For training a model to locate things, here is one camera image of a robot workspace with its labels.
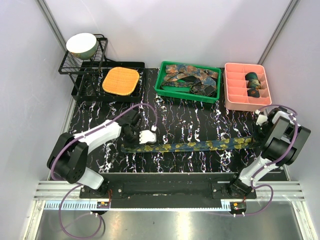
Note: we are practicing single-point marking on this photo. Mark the orange woven square mat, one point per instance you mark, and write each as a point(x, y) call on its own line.
point(120, 81)

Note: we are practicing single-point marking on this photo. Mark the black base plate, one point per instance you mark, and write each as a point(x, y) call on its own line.
point(167, 192)

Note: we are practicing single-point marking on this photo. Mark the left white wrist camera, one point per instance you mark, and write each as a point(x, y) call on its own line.
point(148, 136)

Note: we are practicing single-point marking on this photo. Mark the white green ceramic bowl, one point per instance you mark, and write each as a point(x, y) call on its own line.
point(82, 46)

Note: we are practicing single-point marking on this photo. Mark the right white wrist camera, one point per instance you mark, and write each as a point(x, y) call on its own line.
point(260, 118)

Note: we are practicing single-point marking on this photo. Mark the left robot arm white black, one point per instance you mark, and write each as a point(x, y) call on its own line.
point(68, 159)

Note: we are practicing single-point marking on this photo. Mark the orange teal patterned tie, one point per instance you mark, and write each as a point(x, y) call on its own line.
point(175, 72)

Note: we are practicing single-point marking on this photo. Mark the dark patterned tie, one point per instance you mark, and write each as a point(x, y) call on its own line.
point(192, 85)

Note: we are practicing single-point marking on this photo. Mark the blue yellow floral tie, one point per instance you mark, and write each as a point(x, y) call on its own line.
point(236, 143)

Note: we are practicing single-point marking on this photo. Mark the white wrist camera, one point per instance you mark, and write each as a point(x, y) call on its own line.
point(260, 118)
point(148, 136)

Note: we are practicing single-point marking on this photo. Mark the pink divided organizer box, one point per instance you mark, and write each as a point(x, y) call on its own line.
point(235, 87)

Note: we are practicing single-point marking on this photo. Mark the black wire dish rack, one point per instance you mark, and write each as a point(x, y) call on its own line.
point(87, 75)

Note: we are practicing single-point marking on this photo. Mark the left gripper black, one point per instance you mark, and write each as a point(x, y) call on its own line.
point(136, 142)

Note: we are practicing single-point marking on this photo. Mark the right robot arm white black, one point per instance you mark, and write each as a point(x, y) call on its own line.
point(281, 141)

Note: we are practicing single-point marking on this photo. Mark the green plastic bin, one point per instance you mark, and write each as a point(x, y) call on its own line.
point(183, 95)

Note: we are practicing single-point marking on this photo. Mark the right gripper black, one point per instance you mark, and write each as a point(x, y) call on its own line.
point(258, 140)

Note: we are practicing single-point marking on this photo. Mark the rolled dark green tie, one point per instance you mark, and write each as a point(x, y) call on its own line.
point(251, 76)

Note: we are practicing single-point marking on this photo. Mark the rolled black orange tie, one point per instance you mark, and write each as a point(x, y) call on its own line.
point(253, 92)

